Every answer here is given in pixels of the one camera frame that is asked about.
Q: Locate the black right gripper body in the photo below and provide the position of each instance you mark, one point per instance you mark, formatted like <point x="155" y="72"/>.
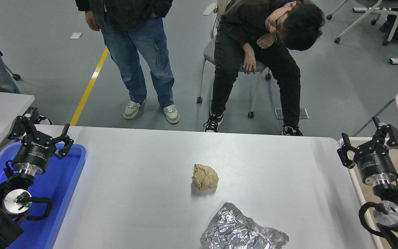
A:
<point x="375" y="162"/>

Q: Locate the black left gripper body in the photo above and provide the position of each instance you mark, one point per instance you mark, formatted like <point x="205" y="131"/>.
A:
<point x="35" y="150"/>

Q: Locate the foil tray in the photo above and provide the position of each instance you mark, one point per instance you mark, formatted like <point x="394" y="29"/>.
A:
<point x="240" y="231"/>

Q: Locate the tan paper ball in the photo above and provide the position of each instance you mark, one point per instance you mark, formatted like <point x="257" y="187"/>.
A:
<point x="204" y="177"/>

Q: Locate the person's right hand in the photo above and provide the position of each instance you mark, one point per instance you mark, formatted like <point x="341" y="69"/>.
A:
<point x="249" y="64"/>
<point x="92" y="21"/>

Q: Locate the person's left hand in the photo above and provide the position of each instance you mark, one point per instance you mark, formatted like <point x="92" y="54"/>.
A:
<point x="266" y="39"/>

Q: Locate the blue plastic tray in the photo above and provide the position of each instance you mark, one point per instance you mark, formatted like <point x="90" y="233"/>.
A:
<point x="60" y="180"/>

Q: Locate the chair leg with black caster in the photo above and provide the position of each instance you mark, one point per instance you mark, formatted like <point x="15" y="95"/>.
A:
<point x="16" y="76"/>

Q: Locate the yellow floor tape line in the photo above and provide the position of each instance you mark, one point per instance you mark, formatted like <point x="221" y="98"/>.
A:
<point x="93" y="77"/>

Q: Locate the white paper scrap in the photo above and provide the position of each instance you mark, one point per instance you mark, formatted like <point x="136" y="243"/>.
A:
<point x="76" y="35"/>

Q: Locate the grey chair with casters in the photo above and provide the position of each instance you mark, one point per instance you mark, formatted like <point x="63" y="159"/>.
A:
<point x="207" y="52"/>

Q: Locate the white frame office chair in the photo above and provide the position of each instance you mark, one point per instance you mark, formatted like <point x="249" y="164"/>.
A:
<point x="385" y="2"/>

